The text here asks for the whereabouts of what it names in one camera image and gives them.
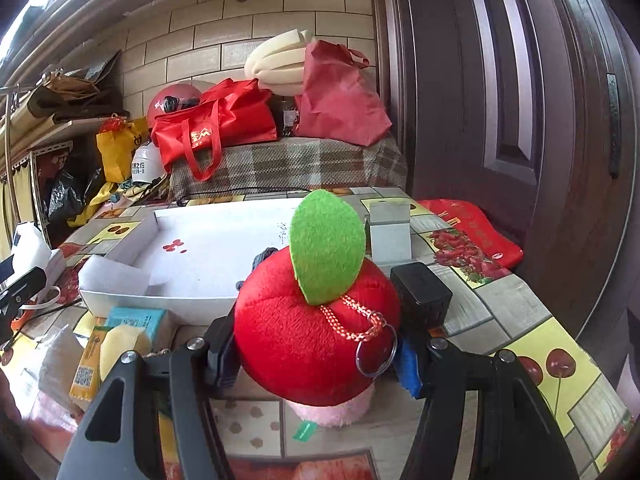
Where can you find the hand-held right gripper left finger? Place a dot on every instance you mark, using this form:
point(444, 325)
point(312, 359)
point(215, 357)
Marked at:
point(229, 367)

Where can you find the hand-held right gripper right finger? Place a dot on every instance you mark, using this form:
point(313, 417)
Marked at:
point(410, 367)

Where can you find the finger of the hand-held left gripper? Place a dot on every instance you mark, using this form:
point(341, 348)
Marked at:
point(22, 286)

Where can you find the red apple plush toy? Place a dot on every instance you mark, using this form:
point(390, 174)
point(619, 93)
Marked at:
point(295, 340)

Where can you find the white cardboard tray box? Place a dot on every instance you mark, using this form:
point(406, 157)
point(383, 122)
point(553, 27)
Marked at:
point(215, 260)

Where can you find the grey blue soft toy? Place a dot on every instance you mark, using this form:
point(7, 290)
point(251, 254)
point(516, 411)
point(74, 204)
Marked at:
point(264, 259)

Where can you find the white plastic container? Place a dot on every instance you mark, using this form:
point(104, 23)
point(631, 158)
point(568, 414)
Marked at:
point(32, 255)

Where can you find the black power adapter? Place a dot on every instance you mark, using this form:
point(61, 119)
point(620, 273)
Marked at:
point(422, 292)

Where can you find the clear plastic wrapped packet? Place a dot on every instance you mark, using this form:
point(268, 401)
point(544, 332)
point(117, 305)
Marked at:
point(57, 367)

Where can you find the teal tissue packet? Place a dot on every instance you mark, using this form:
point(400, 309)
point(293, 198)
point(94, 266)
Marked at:
point(140, 321)

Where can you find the black plastic bag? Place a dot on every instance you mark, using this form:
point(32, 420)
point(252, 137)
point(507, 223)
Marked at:
point(67, 195)

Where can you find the yellow green carton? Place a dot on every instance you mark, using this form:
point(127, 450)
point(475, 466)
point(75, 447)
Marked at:
point(86, 370)

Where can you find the yellow sponge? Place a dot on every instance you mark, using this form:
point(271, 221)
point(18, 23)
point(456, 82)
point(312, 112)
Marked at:
point(122, 350)

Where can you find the fruit print tablecloth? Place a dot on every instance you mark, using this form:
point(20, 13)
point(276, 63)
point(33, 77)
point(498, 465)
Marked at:
point(505, 310)

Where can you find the small grey cardboard box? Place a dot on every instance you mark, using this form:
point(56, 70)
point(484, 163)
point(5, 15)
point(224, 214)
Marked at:
point(391, 237)

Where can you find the red flat packet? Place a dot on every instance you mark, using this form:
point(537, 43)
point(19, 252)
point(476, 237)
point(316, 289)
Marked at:
point(475, 240)

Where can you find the metal shelf rack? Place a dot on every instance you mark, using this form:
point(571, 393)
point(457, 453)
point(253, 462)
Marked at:
point(30, 140)

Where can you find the yellow gift bag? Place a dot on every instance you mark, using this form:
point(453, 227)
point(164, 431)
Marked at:
point(120, 152)

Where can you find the white helmet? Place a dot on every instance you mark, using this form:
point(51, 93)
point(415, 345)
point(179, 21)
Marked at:
point(146, 165)

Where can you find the brown bags pile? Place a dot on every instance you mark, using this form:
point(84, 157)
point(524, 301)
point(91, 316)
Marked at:
point(70, 92)

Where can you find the plaid cloth covered cabinet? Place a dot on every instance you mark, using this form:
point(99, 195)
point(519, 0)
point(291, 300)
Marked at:
point(300, 165)

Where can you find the red helmet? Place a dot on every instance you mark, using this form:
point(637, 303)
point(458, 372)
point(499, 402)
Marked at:
point(172, 97)

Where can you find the shiny red tote bag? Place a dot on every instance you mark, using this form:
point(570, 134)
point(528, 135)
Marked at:
point(220, 122)

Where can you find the dark red fabric bag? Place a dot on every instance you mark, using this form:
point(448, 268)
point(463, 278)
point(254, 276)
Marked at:
point(340, 100)

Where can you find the brown wooden door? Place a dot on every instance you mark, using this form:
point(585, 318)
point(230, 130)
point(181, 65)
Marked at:
point(500, 85)

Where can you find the white foam rolls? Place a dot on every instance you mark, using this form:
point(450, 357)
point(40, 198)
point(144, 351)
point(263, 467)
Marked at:
point(275, 67)

